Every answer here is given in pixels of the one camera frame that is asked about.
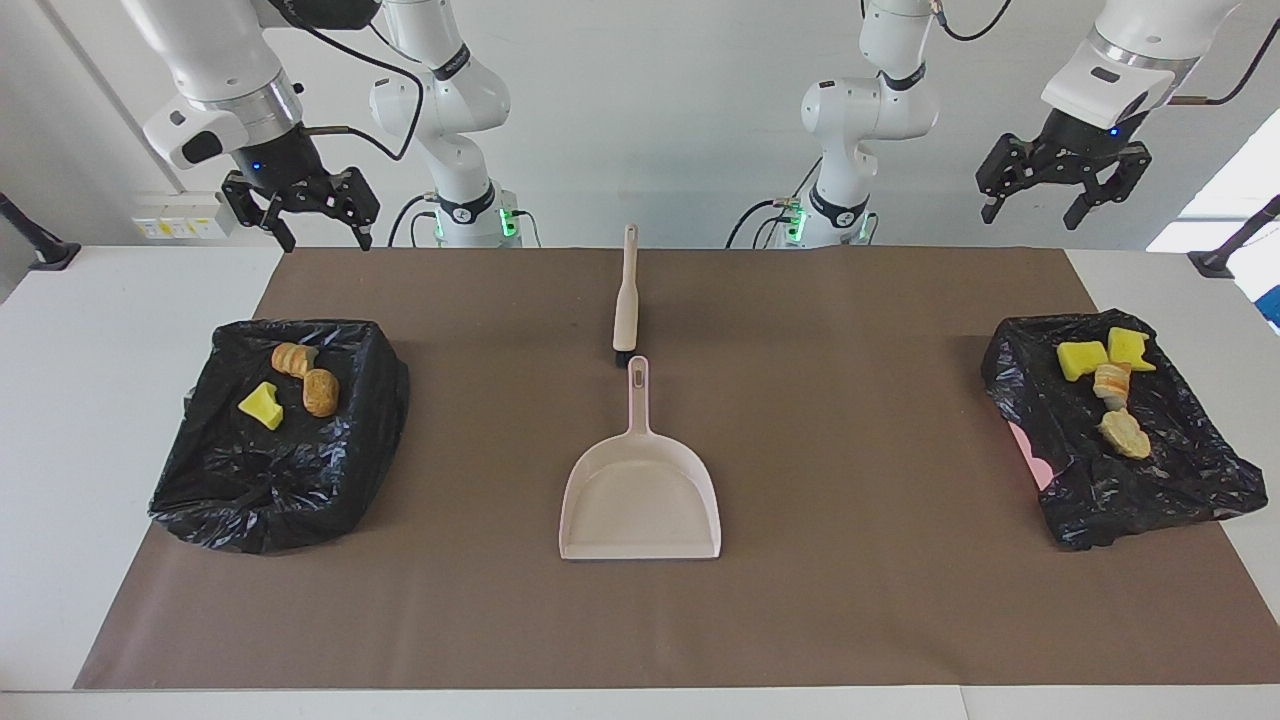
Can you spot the black bag lined bin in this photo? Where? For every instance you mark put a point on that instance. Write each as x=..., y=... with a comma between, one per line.
x=280, y=480

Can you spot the brown table mat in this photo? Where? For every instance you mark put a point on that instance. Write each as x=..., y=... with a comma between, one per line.
x=640, y=640

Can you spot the pink plastic bin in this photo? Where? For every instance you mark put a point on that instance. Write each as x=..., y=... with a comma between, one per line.
x=1030, y=450

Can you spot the blue object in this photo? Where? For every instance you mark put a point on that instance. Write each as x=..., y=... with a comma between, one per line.
x=1272, y=308

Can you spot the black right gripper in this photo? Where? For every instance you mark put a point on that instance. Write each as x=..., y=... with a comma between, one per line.
x=285, y=165

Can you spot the orange toy croissant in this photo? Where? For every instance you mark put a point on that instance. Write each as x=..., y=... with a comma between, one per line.
x=293, y=359

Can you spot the yellow sponge wedge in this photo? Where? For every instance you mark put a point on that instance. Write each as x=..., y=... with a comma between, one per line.
x=1080, y=360

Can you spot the small yellow sponge piece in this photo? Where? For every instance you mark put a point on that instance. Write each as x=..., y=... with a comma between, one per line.
x=260, y=406

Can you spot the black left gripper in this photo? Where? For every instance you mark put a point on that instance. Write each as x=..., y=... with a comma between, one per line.
x=1085, y=140

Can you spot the white wall socket box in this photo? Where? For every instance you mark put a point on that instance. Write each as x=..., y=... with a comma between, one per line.
x=185, y=215

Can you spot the notched yellow sponge piece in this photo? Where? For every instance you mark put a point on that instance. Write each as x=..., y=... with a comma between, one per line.
x=1130, y=348

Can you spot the beige plastic dustpan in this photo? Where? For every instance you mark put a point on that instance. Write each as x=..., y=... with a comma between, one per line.
x=640, y=500

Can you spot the black trash bag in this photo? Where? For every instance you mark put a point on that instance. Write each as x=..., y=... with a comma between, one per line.
x=1150, y=490

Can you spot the tall beige foam chunk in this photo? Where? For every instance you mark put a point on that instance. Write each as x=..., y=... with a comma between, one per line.
x=1124, y=435

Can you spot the black camera stand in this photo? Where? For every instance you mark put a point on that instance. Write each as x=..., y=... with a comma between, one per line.
x=1215, y=262
x=45, y=250

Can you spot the brown toy bread loaf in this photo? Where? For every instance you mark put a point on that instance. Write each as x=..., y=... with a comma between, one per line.
x=321, y=393

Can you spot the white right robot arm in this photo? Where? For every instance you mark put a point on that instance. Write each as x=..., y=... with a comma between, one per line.
x=220, y=70

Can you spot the beige hand brush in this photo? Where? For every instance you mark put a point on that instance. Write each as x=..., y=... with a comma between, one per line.
x=628, y=300

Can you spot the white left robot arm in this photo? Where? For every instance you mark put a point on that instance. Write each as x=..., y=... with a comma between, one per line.
x=1120, y=60

